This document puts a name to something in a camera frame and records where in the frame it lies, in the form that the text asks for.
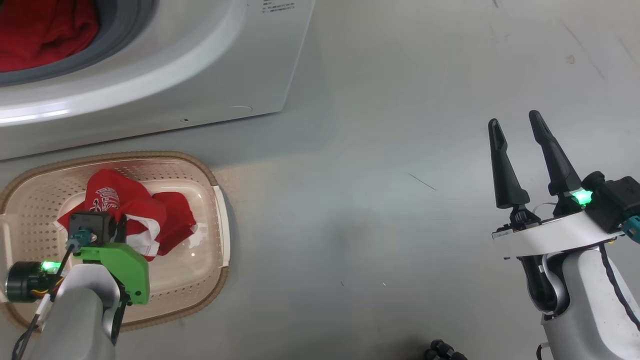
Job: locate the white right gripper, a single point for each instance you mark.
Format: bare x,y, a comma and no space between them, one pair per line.
550,237

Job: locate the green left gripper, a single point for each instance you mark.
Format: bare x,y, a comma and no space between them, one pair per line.
127,270

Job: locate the red jersey with white trim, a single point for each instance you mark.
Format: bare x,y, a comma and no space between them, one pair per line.
130,205

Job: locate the red garment with black number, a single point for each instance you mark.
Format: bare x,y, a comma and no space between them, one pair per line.
40,30

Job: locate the cream perforated laundry basket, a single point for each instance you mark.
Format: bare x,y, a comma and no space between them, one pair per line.
190,280

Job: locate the white front-load washing machine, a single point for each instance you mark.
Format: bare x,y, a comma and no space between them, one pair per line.
200,60

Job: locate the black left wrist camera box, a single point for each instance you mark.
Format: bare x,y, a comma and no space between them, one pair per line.
92,222

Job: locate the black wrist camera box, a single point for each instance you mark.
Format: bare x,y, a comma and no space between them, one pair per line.
92,222
615,200

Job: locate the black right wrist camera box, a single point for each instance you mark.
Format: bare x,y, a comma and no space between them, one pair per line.
615,200

